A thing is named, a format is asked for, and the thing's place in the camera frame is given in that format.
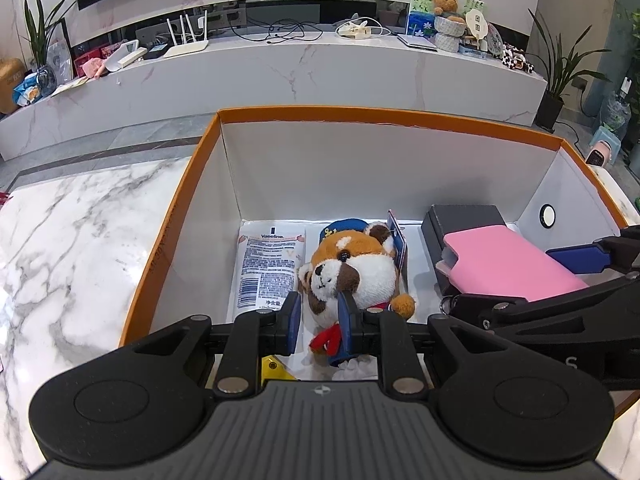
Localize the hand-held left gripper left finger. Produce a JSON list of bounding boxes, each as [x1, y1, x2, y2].
[[131, 290, 304, 397]]

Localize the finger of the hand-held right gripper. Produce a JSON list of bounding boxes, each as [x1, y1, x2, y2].
[[545, 225, 640, 276], [439, 272, 640, 332]]

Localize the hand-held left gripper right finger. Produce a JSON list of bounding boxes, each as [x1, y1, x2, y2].
[[336, 290, 509, 397]]

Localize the yellow tape measure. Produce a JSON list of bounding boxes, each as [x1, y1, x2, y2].
[[257, 355, 298, 382]]

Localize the brown white red panda plush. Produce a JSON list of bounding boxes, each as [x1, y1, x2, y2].
[[297, 217, 417, 368]]

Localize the white lotion tube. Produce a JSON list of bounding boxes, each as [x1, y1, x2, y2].
[[236, 230, 307, 313]]

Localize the pink case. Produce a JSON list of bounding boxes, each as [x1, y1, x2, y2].
[[434, 225, 591, 306]]

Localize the blue card with white border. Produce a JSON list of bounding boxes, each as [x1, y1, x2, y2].
[[386, 209, 410, 281]]

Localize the dark grey gift box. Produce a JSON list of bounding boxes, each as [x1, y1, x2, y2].
[[421, 204, 507, 291]]

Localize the orange cardboard box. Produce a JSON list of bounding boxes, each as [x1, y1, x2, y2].
[[119, 106, 632, 418]]

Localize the pink space heater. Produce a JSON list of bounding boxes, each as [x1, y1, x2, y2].
[[584, 144, 612, 167]]

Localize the green plastic stool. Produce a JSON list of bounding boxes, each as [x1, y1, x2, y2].
[[592, 127, 622, 156]]

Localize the potted plant in black pot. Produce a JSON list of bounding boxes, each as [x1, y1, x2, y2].
[[529, 10, 612, 134]]

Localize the black white cow figure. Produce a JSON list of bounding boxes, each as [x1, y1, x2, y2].
[[501, 42, 532, 75]]

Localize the white marble tv console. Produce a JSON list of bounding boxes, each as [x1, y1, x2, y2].
[[0, 30, 548, 161]]

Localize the round cream paper fan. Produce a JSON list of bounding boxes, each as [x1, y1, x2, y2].
[[465, 9, 489, 42]]

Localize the grey knitted pots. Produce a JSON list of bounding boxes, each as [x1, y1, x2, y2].
[[434, 15, 467, 54]]

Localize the grey laptop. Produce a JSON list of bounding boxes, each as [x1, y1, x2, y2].
[[397, 34, 439, 52]]

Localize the brown teddy bear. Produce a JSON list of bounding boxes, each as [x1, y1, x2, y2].
[[432, 0, 467, 23]]

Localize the green blue flower painting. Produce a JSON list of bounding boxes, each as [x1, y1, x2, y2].
[[407, 0, 486, 39]]

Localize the white power strip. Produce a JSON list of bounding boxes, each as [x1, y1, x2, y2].
[[336, 17, 392, 41]]

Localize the white wifi router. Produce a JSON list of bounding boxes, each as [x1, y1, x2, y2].
[[164, 14, 209, 59]]

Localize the white tilted device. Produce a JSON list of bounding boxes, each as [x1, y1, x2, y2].
[[117, 40, 149, 69]]

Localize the red boxes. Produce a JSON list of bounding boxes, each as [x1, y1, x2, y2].
[[75, 45, 121, 66]]

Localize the blue snack bags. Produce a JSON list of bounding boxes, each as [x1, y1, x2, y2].
[[12, 72, 42, 107]]

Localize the tall green leaf plant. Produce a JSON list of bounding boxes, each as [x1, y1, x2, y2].
[[24, 0, 77, 76]]

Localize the black cables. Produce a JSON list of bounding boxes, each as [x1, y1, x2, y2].
[[231, 15, 323, 43]]

